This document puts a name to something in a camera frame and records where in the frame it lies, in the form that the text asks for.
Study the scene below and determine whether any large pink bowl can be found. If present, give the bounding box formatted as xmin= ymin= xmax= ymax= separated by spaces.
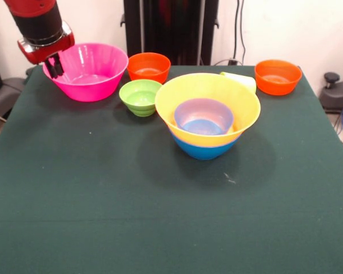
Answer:
xmin=42 ymin=42 xmax=129 ymax=103

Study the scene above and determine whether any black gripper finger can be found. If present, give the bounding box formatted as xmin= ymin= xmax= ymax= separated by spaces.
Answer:
xmin=53 ymin=53 xmax=65 ymax=76
xmin=44 ymin=58 xmax=59 ymax=79

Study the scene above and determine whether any medium blue bowl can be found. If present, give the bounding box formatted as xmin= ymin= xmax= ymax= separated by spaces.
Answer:
xmin=170 ymin=132 xmax=242 ymax=160

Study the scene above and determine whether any grey pedestal foot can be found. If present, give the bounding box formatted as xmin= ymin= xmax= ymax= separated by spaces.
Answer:
xmin=0 ymin=76 xmax=28 ymax=120
xmin=319 ymin=72 xmax=343 ymax=115

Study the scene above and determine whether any dark green tablecloth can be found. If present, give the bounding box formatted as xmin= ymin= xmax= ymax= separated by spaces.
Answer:
xmin=0 ymin=64 xmax=343 ymax=274

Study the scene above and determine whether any large orange bowl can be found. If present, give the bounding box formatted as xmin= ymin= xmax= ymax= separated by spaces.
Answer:
xmin=154 ymin=73 xmax=261 ymax=147

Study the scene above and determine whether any small blue bowl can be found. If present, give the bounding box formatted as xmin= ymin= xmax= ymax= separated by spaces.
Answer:
xmin=174 ymin=98 xmax=234 ymax=135

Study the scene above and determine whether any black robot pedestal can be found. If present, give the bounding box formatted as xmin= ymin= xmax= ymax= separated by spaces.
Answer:
xmin=120 ymin=0 xmax=220 ymax=66

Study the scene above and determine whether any small green bowl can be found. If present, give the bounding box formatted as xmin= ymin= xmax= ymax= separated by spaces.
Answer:
xmin=119 ymin=79 xmax=162 ymax=117

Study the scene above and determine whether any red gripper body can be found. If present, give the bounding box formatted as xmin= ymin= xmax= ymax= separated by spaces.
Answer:
xmin=17 ymin=20 xmax=75 ymax=66

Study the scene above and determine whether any red-orange bowl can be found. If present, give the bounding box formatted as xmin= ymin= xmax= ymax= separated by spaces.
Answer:
xmin=126 ymin=52 xmax=172 ymax=84
xmin=254 ymin=59 xmax=303 ymax=96

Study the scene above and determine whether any lime yellow cup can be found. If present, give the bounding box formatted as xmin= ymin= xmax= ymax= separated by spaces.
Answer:
xmin=220 ymin=71 xmax=257 ymax=94

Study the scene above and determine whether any black wall cable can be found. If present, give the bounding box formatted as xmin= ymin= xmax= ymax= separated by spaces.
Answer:
xmin=214 ymin=0 xmax=246 ymax=66

